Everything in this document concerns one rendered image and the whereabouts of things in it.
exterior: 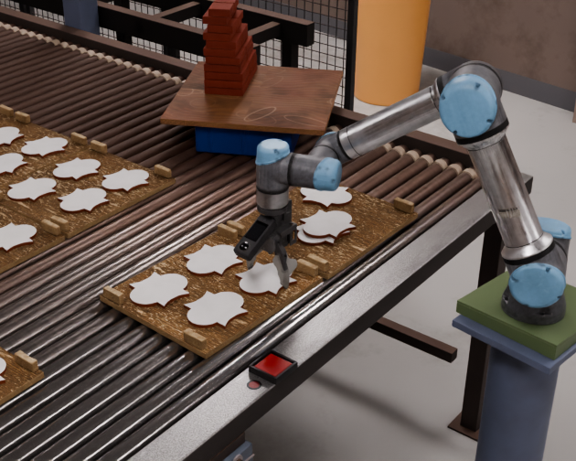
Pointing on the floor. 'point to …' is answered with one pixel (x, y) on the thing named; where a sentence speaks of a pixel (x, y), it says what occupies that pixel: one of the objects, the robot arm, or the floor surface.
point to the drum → (389, 49)
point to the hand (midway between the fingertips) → (265, 279)
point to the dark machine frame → (289, 30)
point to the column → (516, 395)
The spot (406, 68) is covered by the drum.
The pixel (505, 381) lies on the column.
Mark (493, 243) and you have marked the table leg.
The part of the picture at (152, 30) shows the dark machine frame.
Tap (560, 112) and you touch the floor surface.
